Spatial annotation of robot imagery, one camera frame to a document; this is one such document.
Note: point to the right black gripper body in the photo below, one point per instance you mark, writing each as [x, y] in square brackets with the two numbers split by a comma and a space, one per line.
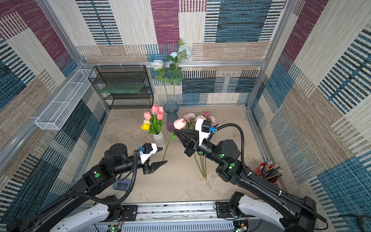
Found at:
[191, 143]

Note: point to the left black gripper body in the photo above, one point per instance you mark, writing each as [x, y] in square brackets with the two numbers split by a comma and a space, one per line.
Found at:
[146, 167]

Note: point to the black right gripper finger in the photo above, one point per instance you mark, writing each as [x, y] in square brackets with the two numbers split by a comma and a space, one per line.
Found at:
[188, 144]
[186, 134]

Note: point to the single pink tulip stem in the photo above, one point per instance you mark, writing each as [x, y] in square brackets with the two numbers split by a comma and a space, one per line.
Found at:
[178, 124]

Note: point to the large light pink rose stem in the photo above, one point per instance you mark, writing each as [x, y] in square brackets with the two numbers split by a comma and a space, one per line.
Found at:
[201, 163]

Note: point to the light pink carnation stem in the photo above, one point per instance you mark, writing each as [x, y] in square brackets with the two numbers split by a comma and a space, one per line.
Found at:
[200, 117]

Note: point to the hot pink rose stem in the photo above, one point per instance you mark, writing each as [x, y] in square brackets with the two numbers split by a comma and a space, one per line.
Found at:
[207, 115]

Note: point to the pink carnation twin stem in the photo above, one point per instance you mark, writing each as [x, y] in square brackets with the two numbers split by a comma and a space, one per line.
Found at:
[213, 120]

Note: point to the pink peony cluster stem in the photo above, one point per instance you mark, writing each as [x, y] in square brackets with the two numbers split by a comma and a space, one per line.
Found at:
[190, 120]

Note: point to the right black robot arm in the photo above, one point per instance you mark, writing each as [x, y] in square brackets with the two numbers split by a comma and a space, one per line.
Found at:
[286, 211]

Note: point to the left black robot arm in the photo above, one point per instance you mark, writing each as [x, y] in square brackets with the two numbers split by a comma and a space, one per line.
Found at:
[101, 176]

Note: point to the white ribbed ceramic vase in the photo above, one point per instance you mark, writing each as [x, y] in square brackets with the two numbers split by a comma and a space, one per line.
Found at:
[159, 140]

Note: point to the purple blue glass vase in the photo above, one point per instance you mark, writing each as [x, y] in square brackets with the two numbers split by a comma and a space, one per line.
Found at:
[171, 111]

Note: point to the tulip bunch pink yellow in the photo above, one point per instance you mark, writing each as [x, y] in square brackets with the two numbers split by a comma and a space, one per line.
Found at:
[153, 120]

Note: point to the white rose branch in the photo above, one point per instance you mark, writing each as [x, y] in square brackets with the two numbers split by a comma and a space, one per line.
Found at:
[172, 75]

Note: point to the green tray on shelf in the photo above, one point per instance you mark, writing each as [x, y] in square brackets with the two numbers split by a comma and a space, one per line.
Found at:
[122, 89]

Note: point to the red cup with pens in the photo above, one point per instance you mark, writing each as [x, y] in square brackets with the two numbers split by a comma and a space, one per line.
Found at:
[269, 172]

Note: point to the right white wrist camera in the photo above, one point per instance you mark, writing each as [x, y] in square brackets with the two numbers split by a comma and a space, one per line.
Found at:
[205, 130]

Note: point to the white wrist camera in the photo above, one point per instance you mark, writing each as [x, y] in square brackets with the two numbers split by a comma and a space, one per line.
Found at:
[146, 151]
[205, 130]

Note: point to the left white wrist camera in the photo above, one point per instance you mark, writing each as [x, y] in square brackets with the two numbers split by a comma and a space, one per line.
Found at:
[146, 151]

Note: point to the black wire mesh shelf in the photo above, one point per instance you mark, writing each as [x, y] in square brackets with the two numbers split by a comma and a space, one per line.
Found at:
[104, 75]

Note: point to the white wire mesh tray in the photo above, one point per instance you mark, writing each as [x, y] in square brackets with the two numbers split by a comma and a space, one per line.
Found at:
[61, 107]

